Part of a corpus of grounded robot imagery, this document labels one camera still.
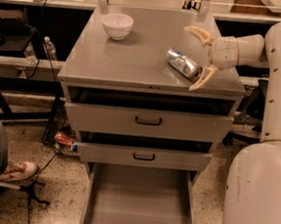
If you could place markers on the white and red sneaker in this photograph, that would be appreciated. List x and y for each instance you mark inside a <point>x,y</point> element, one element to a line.
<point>18,171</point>

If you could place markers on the white ceramic bowl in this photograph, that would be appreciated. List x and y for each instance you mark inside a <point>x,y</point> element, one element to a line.
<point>117,25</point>

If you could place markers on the black office chair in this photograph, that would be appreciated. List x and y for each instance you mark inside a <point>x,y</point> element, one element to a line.
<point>249,115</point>

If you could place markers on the clear water bottle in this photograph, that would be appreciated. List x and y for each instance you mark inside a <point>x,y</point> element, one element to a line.
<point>30,55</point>
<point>50,49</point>

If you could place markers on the grey metal drawer cabinet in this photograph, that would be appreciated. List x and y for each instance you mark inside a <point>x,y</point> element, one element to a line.
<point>138,63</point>

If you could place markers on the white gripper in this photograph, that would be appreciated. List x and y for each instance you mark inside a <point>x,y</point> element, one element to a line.
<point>223,53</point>

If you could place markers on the black chair base left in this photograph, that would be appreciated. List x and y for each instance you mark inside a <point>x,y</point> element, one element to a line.
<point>27,189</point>

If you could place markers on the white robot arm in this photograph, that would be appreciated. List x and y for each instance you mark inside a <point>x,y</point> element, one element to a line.
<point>253,188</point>

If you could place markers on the bottom grey drawer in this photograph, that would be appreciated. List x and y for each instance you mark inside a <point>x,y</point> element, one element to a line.
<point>121,194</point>

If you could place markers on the middle grey drawer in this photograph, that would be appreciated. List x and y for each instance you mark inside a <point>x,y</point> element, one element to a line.
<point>144,151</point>

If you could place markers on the silver redbull can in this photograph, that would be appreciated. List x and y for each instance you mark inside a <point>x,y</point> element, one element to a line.
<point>190,69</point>

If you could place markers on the top grey drawer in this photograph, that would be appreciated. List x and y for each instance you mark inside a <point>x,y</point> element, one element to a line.
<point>147,115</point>

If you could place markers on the orange plastic bottle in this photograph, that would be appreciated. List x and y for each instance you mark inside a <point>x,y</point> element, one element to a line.
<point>66,140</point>

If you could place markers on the grey drawer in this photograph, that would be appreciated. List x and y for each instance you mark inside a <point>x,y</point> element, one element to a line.
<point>144,151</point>
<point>147,115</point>
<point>121,194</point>

